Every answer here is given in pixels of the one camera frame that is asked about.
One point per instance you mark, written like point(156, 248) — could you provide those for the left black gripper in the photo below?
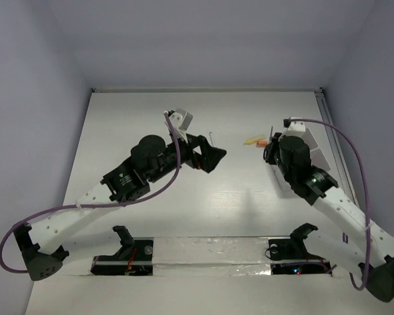
point(208, 155)

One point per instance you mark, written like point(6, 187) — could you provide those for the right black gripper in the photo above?
point(272, 147)

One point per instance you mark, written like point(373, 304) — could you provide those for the blue-cap white marker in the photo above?
point(211, 137)

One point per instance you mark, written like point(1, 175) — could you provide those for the black scissors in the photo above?
point(271, 134)

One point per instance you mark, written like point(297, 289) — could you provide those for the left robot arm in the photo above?
point(45, 245)

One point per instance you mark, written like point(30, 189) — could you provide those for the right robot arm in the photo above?
point(369, 253)

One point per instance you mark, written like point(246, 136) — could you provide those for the orange eraser piece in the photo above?
point(261, 143)

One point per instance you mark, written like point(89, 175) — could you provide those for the yellow highlighter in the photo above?
point(254, 139)

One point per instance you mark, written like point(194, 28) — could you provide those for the white divided organizer box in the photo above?
point(317, 156)

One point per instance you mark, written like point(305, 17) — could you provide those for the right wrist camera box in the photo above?
point(294, 126)

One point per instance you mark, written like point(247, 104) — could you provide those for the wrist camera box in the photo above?
point(294, 126)
point(180, 120)

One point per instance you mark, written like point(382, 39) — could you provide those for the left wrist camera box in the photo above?
point(180, 120)

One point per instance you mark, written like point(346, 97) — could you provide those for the aluminium side rail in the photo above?
point(333, 137)

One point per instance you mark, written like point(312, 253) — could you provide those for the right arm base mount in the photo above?
point(289, 255)

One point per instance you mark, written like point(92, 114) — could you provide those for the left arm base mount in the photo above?
point(133, 258)

